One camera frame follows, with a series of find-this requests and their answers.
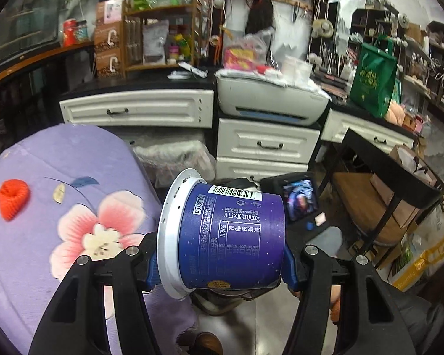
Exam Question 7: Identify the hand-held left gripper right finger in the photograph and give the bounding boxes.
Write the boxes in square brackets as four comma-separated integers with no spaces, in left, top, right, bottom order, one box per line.
[281,244,406,355]

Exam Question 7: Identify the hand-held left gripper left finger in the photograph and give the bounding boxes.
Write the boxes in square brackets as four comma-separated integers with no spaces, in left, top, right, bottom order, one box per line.
[29,231,163,355]

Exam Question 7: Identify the blue yogurt cup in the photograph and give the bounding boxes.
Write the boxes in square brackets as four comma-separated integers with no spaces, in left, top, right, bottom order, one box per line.
[157,168,285,300]

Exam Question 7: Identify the white drawer unit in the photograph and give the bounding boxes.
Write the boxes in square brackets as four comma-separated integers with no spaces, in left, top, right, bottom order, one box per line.
[215,118,321,182]

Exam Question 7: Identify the white printer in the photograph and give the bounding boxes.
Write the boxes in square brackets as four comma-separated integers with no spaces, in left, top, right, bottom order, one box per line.
[215,70,332,125]

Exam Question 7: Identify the person's brown shoe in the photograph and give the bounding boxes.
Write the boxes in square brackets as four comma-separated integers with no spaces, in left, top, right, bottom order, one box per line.
[178,332,223,355]

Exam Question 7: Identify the clear plastic bag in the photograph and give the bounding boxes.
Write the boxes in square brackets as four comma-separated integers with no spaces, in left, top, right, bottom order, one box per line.
[133,141,216,189]

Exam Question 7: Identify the white desk drawer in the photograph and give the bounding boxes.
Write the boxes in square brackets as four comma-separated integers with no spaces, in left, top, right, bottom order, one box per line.
[321,111,415,154]

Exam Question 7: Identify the white plastic container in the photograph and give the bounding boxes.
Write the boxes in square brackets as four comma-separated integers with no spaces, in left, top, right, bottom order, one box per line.
[281,55,313,85]

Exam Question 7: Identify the purple floral tablecloth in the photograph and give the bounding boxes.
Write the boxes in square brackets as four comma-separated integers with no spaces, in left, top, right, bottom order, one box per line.
[0,124,198,355]

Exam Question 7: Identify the pink packet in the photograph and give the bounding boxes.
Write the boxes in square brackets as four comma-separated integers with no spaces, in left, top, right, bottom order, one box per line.
[223,46,258,71]

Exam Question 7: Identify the brown paper bag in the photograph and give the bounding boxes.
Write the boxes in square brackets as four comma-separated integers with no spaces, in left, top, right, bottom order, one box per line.
[370,144,439,230]

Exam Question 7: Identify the white yellow printed sack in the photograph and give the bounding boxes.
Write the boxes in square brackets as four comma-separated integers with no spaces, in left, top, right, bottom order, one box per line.
[377,207,444,285]

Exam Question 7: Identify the black side table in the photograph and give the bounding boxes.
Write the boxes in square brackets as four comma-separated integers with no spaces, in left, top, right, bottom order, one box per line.
[316,129,444,256]

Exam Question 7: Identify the peach plush toy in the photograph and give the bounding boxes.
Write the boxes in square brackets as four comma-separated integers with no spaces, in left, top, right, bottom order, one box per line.
[385,101,406,125]

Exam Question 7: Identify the person's grey pants leg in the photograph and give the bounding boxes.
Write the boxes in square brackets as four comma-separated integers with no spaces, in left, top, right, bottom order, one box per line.
[392,292,444,355]

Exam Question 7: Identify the green tote bag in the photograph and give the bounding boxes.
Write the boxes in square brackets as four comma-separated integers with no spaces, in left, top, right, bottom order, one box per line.
[350,35,398,118]

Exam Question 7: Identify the wide white drawer cabinet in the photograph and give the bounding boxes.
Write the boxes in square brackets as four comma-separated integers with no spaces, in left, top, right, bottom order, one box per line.
[59,89,215,128]

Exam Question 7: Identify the orange crocheted item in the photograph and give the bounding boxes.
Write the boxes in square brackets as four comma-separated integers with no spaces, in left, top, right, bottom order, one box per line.
[0,179,31,222]

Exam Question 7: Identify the dark wig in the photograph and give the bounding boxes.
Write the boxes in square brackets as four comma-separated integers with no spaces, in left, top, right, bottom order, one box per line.
[244,0,275,37]

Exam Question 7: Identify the wooden cubby shelf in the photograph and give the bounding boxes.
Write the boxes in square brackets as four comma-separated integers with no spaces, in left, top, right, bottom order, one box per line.
[351,7,408,50]

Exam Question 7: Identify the wooden shelf rack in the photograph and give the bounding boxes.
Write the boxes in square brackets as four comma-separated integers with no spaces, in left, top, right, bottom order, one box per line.
[123,2,202,72]

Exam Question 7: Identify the stack of cardboard boxes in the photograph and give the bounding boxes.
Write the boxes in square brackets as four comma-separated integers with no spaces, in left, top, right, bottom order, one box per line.
[94,0,126,78]

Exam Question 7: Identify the wooden counter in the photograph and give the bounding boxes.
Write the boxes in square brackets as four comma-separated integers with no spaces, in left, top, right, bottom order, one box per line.
[0,41,97,93]

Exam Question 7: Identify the red can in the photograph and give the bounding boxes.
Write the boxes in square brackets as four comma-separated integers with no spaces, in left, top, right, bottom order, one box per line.
[62,19,77,47]

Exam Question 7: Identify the glass display cabinet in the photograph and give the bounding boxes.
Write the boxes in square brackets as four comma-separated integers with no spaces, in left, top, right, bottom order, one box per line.
[0,0,69,71]

